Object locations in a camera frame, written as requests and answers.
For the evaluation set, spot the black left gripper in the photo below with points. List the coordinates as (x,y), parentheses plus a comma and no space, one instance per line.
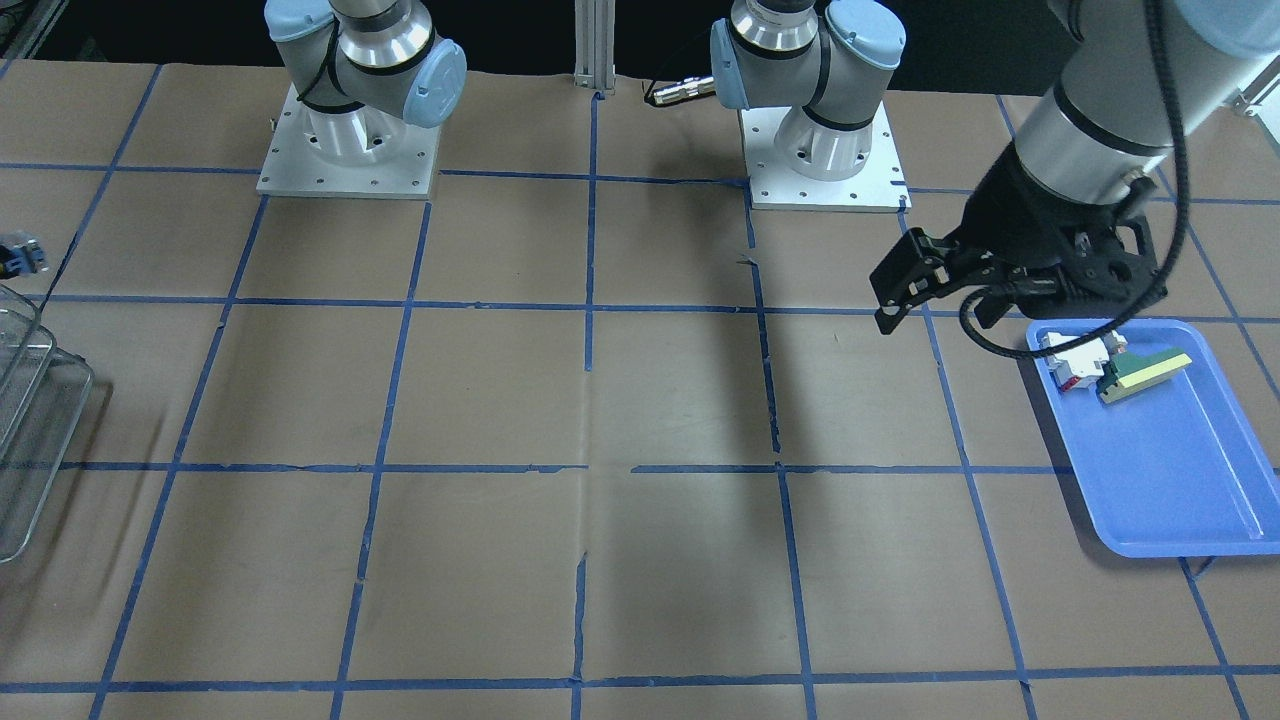
(1012,212)

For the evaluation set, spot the yellow green sponge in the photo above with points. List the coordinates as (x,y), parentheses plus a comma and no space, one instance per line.
(1129,373)

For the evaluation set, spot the blue plastic tray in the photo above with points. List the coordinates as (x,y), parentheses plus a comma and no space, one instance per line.
(1175,470)

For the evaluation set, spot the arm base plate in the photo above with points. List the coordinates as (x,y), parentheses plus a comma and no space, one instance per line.
(362,154)
(796,165)

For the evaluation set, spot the white red electrical switch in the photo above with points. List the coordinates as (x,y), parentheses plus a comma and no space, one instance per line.
(1082,367)

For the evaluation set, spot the aluminium frame post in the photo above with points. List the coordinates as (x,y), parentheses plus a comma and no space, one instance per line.
(594,24)

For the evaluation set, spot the wire mesh shelf rack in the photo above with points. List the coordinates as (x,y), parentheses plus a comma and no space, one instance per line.
(43,392)

